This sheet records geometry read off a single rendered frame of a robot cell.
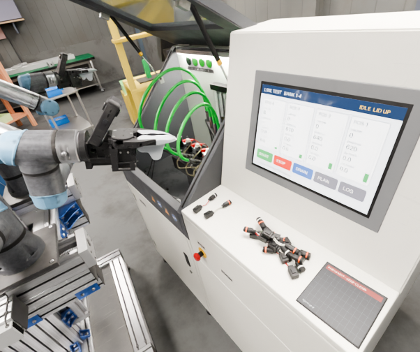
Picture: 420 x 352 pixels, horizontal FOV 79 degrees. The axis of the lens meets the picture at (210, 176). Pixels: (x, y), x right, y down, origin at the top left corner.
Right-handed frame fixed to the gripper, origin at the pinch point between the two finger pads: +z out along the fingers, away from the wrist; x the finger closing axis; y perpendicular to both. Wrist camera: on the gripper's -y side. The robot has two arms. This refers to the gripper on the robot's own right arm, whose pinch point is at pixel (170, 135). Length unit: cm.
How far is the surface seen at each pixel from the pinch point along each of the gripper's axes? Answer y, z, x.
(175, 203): 44, 5, -32
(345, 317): 35, 39, 32
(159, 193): 45, -1, -42
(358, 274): 33, 49, 23
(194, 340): 140, 16, -22
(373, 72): -17.5, 44.3, 8.2
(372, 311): 34, 46, 33
